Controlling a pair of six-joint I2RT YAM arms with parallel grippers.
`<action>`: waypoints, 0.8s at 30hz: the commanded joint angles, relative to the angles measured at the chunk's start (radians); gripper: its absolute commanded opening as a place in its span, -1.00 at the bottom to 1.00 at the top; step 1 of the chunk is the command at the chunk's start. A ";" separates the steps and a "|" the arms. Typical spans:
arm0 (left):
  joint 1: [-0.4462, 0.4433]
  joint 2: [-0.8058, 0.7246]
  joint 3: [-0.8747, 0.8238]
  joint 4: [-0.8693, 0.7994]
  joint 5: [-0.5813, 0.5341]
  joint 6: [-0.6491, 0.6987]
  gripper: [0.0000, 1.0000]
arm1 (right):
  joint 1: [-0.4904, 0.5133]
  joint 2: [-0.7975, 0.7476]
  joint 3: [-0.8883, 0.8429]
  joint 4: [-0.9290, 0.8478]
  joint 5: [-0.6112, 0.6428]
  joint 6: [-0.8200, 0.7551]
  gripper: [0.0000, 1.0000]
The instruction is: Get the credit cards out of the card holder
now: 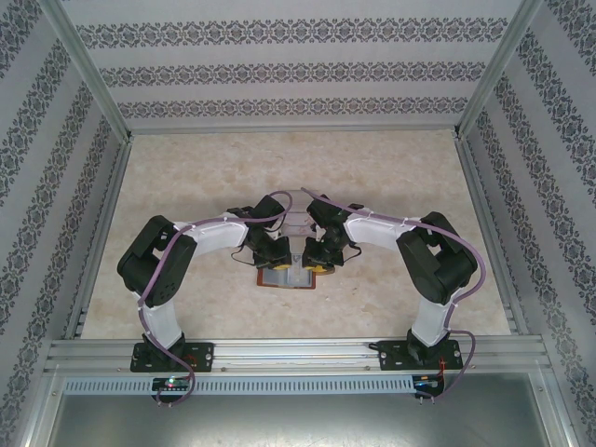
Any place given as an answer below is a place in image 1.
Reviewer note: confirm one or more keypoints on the clear acrylic card stand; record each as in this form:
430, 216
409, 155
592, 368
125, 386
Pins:
298, 205

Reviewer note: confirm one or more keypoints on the aluminium frame post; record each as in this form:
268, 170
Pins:
93, 74
491, 74

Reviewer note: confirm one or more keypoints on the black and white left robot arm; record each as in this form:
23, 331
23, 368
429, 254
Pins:
153, 265

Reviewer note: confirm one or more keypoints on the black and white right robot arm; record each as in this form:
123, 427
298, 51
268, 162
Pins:
442, 270

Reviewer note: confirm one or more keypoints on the grey metal panel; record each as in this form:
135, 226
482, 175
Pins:
298, 419

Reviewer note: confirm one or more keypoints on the brown leather card holder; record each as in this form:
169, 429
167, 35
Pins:
270, 279

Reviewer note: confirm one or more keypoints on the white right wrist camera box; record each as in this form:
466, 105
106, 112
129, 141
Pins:
320, 230

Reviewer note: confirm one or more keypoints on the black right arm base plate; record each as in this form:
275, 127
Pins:
391, 356

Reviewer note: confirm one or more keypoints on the aluminium side rail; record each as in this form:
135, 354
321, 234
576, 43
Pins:
102, 233
492, 233

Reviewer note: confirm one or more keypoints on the pink blossom print card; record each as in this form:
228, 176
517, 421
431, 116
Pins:
302, 223

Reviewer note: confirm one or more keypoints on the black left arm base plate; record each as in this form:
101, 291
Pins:
205, 356

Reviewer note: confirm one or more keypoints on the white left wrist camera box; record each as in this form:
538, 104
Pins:
278, 233

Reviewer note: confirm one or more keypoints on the aluminium mounting rail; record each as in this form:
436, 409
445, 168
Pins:
298, 356

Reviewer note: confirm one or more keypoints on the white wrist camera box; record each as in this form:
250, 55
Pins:
320, 230
278, 233

